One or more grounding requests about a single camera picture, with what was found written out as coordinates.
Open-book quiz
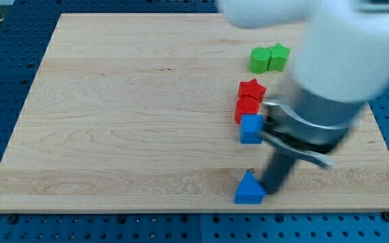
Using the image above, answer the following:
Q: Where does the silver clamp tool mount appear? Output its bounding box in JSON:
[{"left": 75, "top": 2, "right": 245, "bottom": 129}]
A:
[{"left": 260, "top": 75, "right": 364, "bottom": 169}]

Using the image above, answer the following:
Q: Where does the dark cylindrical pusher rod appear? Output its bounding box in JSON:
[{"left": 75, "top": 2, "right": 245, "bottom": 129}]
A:
[{"left": 261, "top": 150, "right": 296, "bottom": 195}]

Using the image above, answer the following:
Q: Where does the blue triangle block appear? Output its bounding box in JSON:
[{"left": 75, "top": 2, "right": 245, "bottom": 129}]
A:
[{"left": 234, "top": 170, "right": 266, "bottom": 205}]

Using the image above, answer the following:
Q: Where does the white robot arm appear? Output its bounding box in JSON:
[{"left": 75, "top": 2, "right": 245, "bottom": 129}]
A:
[{"left": 217, "top": 0, "right": 389, "bottom": 194}]

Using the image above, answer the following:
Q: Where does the blue cube block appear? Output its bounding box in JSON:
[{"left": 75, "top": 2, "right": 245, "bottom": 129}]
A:
[{"left": 239, "top": 114, "right": 264, "bottom": 144}]

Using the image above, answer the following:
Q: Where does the red cylinder block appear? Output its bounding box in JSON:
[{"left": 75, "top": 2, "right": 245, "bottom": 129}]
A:
[{"left": 234, "top": 97, "right": 259, "bottom": 124}]

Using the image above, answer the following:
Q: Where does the red star block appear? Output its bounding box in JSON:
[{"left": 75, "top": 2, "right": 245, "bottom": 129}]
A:
[{"left": 238, "top": 78, "right": 267, "bottom": 103}]

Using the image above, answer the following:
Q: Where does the green star block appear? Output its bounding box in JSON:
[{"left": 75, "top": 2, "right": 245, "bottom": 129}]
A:
[{"left": 267, "top": 43, "right": 290, "bottom": 72}]

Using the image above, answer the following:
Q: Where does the green cylinder block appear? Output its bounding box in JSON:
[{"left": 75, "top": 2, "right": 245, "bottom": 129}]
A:
[{"left": 249, "top": 47, "right": 271, "bottom": 74}]

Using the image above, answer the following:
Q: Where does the wooden board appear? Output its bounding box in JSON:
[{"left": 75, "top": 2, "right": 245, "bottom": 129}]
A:
[{"left": 0, "top": 13, "right": 389, "bottom": 214}]

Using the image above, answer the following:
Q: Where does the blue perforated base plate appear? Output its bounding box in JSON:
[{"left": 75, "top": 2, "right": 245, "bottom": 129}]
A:
[{"left": 0, "top": 0, "right": 389, "bottom": 242}]

